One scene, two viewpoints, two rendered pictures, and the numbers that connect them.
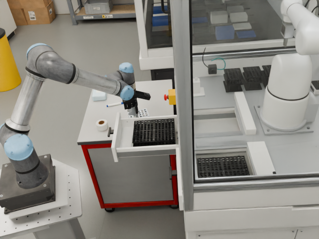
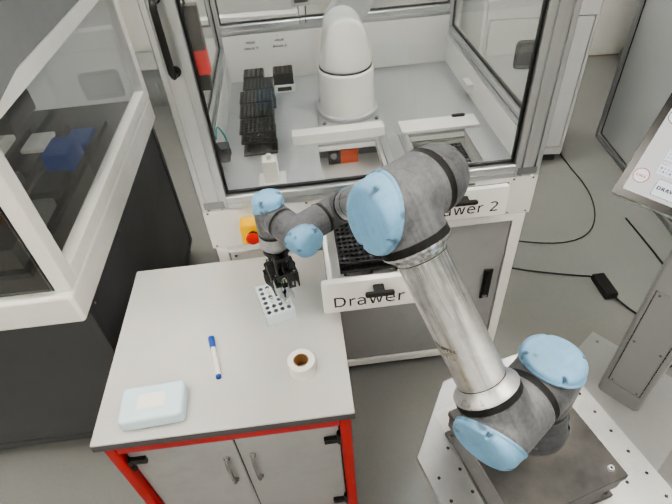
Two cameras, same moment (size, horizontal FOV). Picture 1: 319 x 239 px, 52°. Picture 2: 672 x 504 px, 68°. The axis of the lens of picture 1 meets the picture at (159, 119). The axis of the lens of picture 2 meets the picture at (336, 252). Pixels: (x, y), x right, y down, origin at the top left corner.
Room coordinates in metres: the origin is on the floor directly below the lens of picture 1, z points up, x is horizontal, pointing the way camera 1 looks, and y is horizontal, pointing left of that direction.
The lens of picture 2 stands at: (1.54, 1.10, 1.83)
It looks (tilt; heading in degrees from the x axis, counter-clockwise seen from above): 43 degrees down; 263
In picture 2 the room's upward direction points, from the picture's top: 5 degrees counter-clockwise
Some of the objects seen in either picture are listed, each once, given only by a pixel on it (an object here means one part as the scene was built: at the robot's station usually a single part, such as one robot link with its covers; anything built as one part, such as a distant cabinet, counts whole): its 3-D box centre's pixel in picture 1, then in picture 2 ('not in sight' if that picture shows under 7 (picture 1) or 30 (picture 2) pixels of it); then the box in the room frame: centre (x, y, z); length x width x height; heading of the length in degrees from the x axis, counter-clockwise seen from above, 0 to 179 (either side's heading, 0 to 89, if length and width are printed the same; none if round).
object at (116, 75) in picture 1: (112, 81); (302, 230); (1.51, 0.23, 1.11); 0.11 x 0.11 x 0.08; 32
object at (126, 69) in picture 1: (126, 73); (270, 214); (1.58, 0.15, 1.11); 0.09 x 0.08 x 0.11; 122
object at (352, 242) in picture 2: (154, 134); (366, 242); (1.32, 0.04, 0.87); 0.22 x 0.18 x 0.06; 86
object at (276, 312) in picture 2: (138, 116); (275, 302); (1.61, 0.13, 0.78); 0.12 x 0.08 x 0.04; 101
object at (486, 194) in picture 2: (179, 177); (460, 204); (1.00, -0.06, 0.87); 0.29 x 0.02 x 0.11; 176
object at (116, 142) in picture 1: (117, 135); (377, 291); (1.34, 0.23, 0.87); 0.29 x 0.02 x 0.11; 176
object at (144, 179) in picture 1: (136, 148); (253, 403); (1.75, 0.19, 0.38); 0.62 x 0.58 x 0.76; 176
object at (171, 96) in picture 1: (171, 96); (253, 230); (1.65, -0.09, 0.88); 0.07 x 0.05 x 0.07; 176
